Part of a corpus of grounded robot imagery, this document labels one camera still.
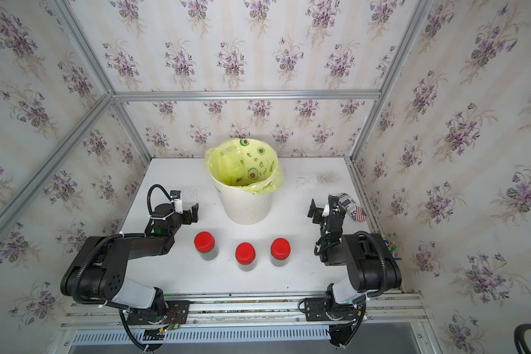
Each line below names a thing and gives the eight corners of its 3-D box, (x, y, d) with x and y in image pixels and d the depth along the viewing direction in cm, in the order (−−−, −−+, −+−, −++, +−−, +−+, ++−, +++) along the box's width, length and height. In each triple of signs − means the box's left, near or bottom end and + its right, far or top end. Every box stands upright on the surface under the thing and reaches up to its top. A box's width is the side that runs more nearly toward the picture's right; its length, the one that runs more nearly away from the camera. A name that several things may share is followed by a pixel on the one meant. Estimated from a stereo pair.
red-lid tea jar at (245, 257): (237, 271, 84) (234, 260, 74) (239, 255, 88) (235, 242, 78) (256, 271, 84) (255, 260, 74) (256, 255, 88) (255, 242, 79)
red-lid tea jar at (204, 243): (200, 260, 86) (192, 248, 77) (203, 245, 90) (196, 231, 81) (215, 260, 86) (209, 248, 77) (218, 245, 90) (212, 231, 81)
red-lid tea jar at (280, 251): (270, 267, 85) (271, 255, 75) (270, 250, 89) (270, 237, 80) (288, 267, 85) (291, 255, 75) (287, 250, 89) (290, 237, 80)
